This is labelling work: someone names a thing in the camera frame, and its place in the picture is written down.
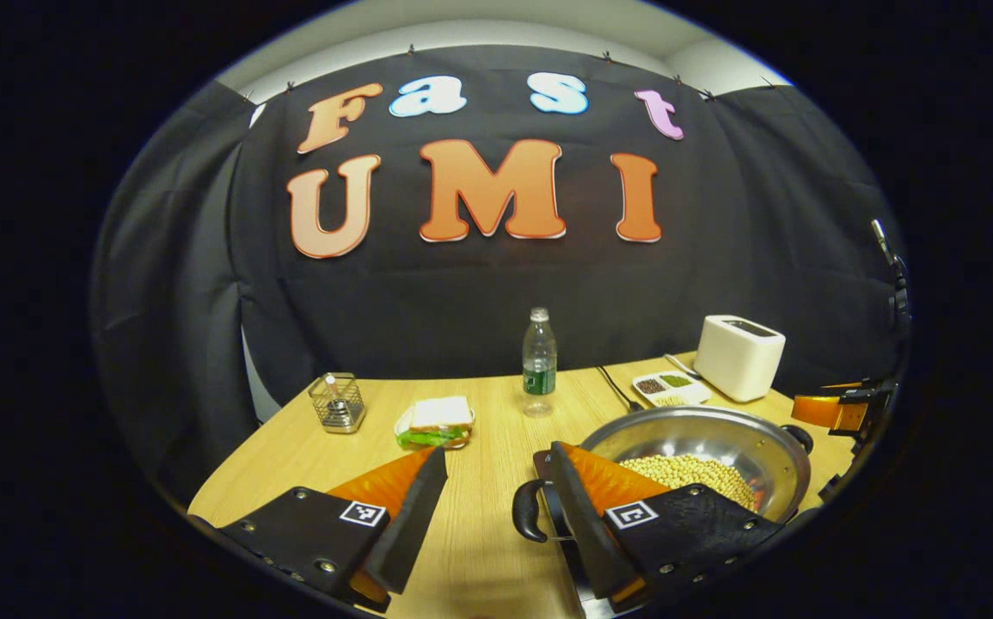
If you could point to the pile of soybeans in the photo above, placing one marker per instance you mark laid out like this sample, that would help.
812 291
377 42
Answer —
685 471

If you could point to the white toaster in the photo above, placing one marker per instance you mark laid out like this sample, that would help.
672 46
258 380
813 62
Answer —
737 361

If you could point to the grey metal stand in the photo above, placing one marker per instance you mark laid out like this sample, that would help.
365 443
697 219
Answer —
891 266

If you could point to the small stick in holder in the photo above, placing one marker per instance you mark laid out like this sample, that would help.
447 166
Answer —
332 387

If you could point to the sandwich with lettuce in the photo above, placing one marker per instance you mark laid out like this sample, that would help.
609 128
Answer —
440 414

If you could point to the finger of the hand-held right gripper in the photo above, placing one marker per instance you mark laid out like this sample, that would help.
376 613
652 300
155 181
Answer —
823 411

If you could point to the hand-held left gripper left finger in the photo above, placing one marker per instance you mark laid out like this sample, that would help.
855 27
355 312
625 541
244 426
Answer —
414 516

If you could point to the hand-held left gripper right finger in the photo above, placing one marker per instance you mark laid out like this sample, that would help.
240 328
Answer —
582 524

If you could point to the black backdrop cloth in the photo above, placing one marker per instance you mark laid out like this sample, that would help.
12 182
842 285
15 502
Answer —
479 292

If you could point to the white divided dish of beans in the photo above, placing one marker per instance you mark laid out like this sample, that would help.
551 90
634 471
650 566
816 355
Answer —
672 389

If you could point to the clear plastic water bottle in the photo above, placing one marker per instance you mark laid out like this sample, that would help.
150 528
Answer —
539 361

